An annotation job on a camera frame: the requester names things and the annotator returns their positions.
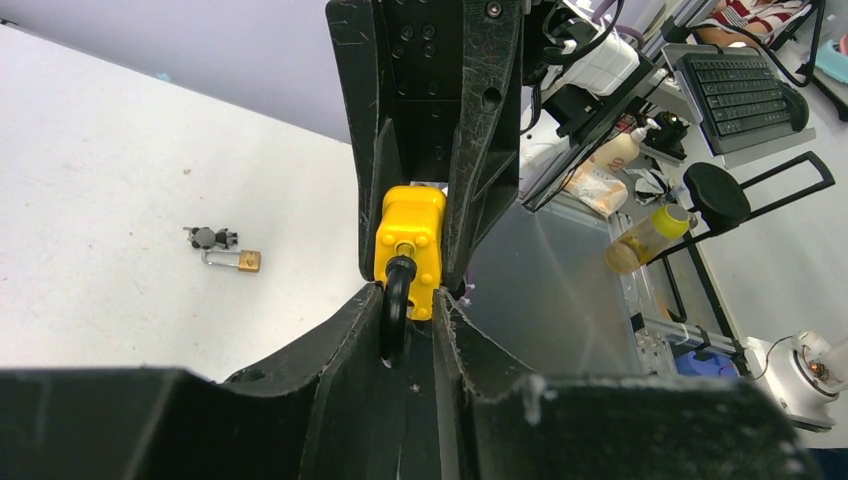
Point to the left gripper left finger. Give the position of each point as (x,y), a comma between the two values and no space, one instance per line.
(316,409)

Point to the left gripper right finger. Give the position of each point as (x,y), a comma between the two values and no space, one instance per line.
(499,419)

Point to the yellow cap bottle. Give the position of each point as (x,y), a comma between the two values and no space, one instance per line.
(642,242)

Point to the black keyboard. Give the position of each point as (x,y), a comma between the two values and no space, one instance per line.
(744,110)

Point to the black round stool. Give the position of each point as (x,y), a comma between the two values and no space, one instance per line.
(773,268)

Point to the person in striped shirt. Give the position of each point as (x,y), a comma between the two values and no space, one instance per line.
(737,21)

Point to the small brass padlock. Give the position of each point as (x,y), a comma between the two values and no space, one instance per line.
(246,261)

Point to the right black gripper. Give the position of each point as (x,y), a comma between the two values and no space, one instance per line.
(432,93)

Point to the white lotion pump bottle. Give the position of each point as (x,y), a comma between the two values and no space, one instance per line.
(620,151)

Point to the yellow padlock with keys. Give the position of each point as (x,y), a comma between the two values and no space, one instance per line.
(407,262)

